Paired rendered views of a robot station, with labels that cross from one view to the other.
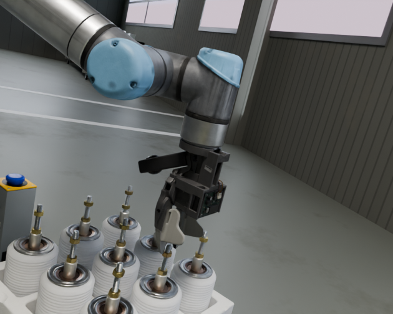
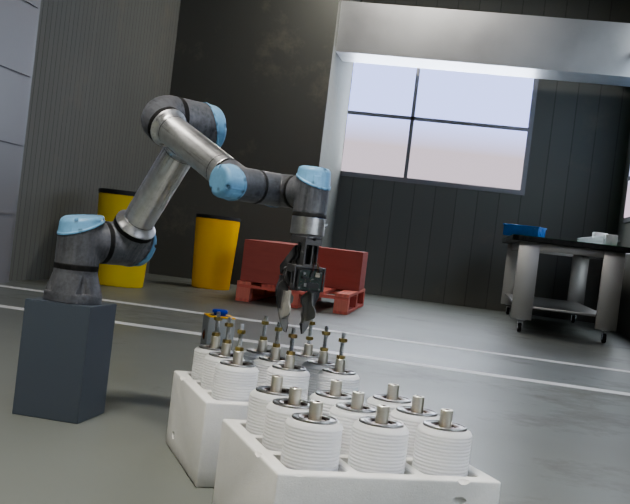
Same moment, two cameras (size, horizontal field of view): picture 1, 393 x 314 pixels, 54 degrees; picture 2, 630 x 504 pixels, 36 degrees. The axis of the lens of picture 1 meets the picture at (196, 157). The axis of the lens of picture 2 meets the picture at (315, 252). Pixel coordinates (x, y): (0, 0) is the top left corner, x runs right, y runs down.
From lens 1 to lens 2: 1.66 m
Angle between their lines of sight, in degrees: 39
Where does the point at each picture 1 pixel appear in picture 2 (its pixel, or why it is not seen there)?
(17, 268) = (197, 359)
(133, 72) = (226, 179)
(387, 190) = not seen: outside the picture
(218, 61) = (302, 172)
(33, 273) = not seen: hidden behind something
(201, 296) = not seen: hidden behind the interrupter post
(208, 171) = (302, 252)
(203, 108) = (296, 206)
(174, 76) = (281, 188)
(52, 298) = (207, 364)
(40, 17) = (195, 161)
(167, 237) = (283, 313)
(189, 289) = (323, 382)
